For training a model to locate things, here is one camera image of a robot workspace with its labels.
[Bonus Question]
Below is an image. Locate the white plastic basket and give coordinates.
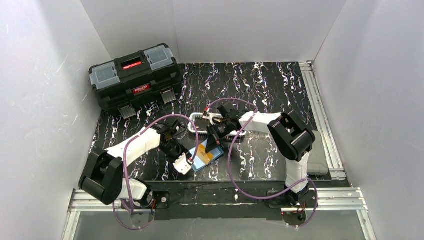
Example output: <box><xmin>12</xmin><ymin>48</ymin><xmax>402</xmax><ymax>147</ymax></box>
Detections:
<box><xmin>187</xmin><ymin>111</ymin><xmax>248</xmax><ymax>138</ymax></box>

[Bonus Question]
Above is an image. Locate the orange credit card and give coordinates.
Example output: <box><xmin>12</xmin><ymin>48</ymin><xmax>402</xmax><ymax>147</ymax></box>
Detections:
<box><xmin>197</xmin><ymin>140</ymin><xmax>214</xmax><ymax>165</ymax></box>

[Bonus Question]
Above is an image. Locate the blue leather card holder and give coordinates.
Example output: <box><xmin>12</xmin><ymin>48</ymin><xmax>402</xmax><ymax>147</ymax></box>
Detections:
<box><xmin>191</xmin><ymin>144</ymin><xmax>224</xmax><ymax>173</ymax></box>

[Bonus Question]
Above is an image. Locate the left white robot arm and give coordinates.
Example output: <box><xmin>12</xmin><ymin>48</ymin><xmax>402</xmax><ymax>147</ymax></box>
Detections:
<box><xmin>78</xmin><ymin>121</ymin><xmax>193</xmax><ymax>208</ymax></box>

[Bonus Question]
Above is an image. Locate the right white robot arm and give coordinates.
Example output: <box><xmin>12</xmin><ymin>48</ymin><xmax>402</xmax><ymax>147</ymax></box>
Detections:
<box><xmin>205</xmin><ymin>102</ymin><xmax>316</xmax><ymax>205</ymax></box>

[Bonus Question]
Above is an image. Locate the black red toolbox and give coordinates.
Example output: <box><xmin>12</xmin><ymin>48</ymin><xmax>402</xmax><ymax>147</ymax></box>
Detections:
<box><xmin>88</xmin><ymin>43</ymin><xmax>183</xmax><ymax>119</ymax></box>

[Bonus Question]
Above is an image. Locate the grey flat case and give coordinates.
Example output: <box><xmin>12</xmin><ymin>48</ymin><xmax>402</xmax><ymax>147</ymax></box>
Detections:
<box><xmin>307</xmin><ymin>130</ymin><xmax>329</xmax><ymax>176</ymax></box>

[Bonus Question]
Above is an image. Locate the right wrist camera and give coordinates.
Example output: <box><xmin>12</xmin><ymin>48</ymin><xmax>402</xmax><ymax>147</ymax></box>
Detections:
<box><xmin>201</xmin><ymin>107</ymin><xmax>216</xmax><ymax>122</ymax></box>

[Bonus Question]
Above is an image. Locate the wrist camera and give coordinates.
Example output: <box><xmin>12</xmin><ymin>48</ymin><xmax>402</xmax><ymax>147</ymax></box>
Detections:
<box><xmin>201</xmin><ymin>107</ymin><xmax>216</xmax><ymax>122</ymax></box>
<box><xmin>173</xmin><ymin>153</ymin><xmax>194</xmax><ymax>175</ymax></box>

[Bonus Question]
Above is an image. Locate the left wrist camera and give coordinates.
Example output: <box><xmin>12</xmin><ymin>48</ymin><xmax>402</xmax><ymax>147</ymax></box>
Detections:
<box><xmin>173</xmin><ymin>153</ymin><xmax>194</xmax><ymax>175</ymax></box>

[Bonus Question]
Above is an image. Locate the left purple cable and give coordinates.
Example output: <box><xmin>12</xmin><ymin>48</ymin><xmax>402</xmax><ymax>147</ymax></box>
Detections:
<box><xmin>111</xmin><ymin>113</ymin><xmax>200</xmax><ymax>231</ymax></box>

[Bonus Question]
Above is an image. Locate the aluminium frame rail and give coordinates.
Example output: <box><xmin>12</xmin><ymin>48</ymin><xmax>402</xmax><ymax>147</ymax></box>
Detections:
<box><xmin>62</xmin><ymin>61</ymin><xmax>376</xmax><ymax>240</ymax></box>

